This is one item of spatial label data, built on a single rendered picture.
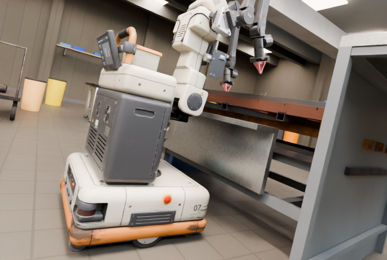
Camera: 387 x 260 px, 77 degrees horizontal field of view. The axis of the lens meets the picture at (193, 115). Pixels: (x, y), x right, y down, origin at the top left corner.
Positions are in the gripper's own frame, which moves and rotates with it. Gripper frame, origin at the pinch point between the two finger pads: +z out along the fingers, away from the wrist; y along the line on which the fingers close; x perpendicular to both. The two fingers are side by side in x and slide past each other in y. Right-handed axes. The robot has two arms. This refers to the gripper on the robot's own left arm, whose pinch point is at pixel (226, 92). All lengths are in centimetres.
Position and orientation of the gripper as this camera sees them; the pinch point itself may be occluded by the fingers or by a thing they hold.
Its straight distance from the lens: 196.7
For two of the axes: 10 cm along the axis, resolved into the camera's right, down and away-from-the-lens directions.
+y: -6.4, 0.9, 7.6
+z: -0.5, 9.8, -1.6
